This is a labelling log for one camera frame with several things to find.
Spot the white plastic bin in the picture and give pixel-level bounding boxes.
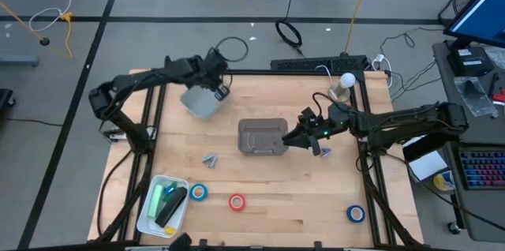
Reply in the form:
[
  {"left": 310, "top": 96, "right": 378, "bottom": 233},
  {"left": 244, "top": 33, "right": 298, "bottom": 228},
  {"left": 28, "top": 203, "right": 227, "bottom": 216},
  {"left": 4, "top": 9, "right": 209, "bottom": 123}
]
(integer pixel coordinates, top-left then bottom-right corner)
[{"left": 136, "top": 174, "right": 190, "bottom": 239}]

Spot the grey cart base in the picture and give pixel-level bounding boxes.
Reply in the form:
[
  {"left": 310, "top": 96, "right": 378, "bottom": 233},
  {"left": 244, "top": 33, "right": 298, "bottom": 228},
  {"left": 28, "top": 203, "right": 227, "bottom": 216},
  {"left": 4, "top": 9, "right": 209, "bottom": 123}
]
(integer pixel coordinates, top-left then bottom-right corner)
[{"left": 0, "top": 54, "right": 39, "bottom": 67}]

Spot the dark blue tape roll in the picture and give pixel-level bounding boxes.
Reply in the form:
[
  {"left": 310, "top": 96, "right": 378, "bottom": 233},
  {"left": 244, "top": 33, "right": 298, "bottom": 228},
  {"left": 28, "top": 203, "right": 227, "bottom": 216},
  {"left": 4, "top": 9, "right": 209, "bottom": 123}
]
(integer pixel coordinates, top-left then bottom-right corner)
[{"left": 346, "top": 204, "right": 366, "bottom": 224}]

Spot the white bulb lamp wooden base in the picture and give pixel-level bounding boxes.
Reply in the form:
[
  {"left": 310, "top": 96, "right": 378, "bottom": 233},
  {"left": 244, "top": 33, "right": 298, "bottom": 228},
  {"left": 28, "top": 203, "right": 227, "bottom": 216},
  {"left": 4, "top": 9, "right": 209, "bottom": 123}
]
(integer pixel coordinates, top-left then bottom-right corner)
[{"left": 327, "top": 72, "right": 357, "bottom": 104}]

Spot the dark translucent plastic bin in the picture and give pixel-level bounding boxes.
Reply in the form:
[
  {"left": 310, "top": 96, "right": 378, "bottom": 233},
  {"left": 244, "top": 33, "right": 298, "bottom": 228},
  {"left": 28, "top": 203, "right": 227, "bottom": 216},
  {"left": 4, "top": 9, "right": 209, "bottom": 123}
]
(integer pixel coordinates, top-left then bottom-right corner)
[{"left": 237, "top": 118, "right": 290, "bottom": 156}]

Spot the black power strip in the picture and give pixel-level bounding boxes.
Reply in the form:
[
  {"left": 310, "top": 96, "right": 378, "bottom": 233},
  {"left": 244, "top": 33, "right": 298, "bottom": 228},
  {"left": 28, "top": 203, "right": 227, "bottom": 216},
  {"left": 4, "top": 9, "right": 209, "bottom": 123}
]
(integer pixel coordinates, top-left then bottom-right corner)
[{"left": 270, "top": 54, "right": 371, "bottom": 74}]

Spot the black stapler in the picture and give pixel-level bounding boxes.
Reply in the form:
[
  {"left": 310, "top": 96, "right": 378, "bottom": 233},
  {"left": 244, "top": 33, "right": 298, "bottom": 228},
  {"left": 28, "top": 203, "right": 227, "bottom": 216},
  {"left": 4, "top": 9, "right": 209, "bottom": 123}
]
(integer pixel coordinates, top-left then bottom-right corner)
[{"left": 154, "top": 186, "right": 188, "bottom": 229}]

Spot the grey staple remover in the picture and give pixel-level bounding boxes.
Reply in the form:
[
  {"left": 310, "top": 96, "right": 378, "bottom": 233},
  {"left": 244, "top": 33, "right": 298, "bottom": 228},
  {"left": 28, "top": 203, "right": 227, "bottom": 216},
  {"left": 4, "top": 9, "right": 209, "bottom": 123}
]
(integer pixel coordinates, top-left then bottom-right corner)
[{"left": 202, "top": 154, "right": 219, "bottom": 169}]

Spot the yellow cable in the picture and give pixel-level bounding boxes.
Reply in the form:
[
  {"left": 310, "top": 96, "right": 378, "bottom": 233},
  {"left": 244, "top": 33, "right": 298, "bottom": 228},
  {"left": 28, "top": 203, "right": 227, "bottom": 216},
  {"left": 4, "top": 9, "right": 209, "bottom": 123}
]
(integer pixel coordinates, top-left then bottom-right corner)
[{"left": 344, "top": 0, "right": 375, "bottom": 55}]

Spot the orange floor cable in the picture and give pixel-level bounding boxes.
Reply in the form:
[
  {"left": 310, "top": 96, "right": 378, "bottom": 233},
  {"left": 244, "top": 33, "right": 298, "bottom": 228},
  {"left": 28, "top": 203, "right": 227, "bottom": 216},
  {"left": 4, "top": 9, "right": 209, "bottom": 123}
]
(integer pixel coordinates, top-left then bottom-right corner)
[{"left": 0, "top": 1, "right": 76, "bottom": 60}]

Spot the clear plastic bag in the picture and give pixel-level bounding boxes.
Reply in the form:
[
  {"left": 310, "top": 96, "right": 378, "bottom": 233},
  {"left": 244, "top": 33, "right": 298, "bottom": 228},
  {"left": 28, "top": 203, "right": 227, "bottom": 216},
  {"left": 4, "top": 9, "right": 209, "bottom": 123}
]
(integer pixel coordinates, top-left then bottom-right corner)
[{"left": 453, "top": 76, "right": 499, "bottom": 119}]

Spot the white floor cable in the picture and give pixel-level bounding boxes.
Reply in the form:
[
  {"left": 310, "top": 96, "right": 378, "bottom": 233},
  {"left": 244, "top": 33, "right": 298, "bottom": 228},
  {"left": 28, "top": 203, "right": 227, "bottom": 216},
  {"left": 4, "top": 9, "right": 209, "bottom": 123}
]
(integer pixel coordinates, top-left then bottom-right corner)
[{"left": 28, "top": 0, "right": 73, "bottom": 33}]

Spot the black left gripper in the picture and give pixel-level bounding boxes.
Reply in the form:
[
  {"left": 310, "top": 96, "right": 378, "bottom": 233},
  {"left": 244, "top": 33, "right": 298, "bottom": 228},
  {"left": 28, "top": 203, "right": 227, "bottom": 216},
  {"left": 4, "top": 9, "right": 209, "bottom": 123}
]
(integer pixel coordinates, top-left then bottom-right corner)
[{"left": 194, "top": 51, "right": 232, "bottom": 103}]

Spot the grey desk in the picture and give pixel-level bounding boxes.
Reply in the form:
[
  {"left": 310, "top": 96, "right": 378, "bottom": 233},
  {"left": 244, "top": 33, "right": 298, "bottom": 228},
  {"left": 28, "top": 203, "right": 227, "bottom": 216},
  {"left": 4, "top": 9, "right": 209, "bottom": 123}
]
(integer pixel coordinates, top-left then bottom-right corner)
[{"left": 432, "top": 40, "right": 505, "bottom": 243}]

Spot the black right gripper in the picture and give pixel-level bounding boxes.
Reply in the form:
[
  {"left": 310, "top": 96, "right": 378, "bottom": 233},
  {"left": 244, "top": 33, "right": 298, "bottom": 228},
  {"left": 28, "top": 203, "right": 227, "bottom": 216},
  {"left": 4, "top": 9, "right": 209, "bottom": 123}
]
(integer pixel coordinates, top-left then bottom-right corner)
[{"left": 281, "top": 102, "right": 352, "bottom": 157}]

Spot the backlit keyboard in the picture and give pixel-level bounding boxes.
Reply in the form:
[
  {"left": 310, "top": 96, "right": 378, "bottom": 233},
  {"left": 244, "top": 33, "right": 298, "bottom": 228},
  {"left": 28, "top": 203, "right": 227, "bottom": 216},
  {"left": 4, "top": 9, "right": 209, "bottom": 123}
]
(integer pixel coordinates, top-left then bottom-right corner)
[{"left": 459, "top": 149, "right": 505, "bottom": 191}]

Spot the black chair base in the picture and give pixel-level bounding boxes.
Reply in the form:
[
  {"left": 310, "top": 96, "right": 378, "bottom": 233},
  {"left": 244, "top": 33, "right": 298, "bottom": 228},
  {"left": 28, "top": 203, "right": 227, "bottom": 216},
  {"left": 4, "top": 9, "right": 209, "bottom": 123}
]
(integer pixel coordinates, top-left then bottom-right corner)
[{"left": 0, "top": 88, "right": 17, "bottom": 122}]

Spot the black mini computer box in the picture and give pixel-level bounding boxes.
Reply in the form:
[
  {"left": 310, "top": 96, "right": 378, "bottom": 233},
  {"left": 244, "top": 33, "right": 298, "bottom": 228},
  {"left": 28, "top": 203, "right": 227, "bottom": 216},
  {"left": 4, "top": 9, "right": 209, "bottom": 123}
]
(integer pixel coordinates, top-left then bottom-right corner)
[{"left": 446, "top": 47, "right": 495, "bottom": 77}]

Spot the white power plug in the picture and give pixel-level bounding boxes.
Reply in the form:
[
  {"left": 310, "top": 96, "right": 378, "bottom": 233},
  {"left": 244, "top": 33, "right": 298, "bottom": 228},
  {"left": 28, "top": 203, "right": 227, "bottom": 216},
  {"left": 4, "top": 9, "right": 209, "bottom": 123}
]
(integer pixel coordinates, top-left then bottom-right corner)
[{"left": 371, "top": 54, "right": 395, "bottom": 89}]

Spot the white paper sheet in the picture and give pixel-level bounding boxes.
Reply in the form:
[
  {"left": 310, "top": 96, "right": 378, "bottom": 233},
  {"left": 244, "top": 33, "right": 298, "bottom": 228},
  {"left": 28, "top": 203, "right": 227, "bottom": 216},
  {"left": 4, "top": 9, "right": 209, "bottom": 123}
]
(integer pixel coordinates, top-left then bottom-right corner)
[{"left": 407, "top": 134, "right": 450, "bottom": 182}]

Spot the coiled black cable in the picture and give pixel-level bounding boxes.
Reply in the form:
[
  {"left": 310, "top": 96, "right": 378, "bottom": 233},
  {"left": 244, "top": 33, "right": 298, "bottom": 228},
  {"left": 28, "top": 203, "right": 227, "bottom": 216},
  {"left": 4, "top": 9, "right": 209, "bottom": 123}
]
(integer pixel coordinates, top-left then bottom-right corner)
[{"left": 274, "top": 0, "right": 305, "bottom": 56}]

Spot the red tape roll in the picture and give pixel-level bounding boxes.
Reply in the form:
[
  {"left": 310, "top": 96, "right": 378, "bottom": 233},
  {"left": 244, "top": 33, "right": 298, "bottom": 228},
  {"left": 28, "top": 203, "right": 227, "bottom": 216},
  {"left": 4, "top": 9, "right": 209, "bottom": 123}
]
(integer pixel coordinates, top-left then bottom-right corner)
[{"left": 228, "top": 193, "right": 247, "bottom": 212}]

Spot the mint green stapler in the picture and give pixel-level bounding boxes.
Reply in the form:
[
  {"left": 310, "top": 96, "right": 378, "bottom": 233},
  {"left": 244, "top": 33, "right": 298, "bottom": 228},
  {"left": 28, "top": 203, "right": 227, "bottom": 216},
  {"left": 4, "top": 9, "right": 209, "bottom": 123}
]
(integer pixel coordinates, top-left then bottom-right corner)
[{"left": 147, "top": 183, "right": 165, "bottom": 219}]

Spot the computer monitor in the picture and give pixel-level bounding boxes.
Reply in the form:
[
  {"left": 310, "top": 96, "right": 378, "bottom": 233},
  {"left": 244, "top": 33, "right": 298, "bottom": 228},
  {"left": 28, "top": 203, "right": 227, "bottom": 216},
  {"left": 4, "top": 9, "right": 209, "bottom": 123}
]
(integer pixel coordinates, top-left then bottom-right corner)
[{"left": 443, "top": 0, "right": 505, "bottom": 50}]

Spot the light blue tape roll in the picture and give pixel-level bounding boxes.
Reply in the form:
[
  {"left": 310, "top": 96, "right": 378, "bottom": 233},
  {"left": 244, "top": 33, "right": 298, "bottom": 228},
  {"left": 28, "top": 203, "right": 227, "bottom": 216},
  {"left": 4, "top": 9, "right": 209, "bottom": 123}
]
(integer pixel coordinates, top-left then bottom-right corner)
[{"left": 189, "top": 182, "right": 209, "bottom": 202}]

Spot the light grey plastic bin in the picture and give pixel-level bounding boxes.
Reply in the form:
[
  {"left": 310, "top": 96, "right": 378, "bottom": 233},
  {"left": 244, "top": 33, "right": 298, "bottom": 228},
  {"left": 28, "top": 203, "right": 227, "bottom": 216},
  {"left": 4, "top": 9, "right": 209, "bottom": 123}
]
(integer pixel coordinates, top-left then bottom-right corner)
[{"left": 180, "top": 84, "right": 229, "bottom": 122}]

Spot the black aluminium table frame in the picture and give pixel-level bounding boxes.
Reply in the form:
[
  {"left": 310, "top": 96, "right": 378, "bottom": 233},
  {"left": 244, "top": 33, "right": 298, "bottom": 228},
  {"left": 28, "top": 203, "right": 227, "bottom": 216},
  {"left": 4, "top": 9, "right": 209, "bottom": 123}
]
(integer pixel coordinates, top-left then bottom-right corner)
[{"left": 95, "top": 54, "right": 424, "bottom": 251}]

